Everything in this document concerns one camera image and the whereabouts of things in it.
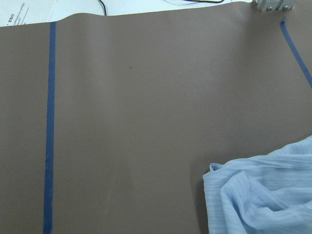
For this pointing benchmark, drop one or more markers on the light blue button shirt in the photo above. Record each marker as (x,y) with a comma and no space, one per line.
(269,194)

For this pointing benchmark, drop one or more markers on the clear plastic bag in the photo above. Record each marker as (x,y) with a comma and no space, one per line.
(13,12)

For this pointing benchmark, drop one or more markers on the aluminium frame post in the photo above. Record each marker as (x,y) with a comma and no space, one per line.
(272,5)

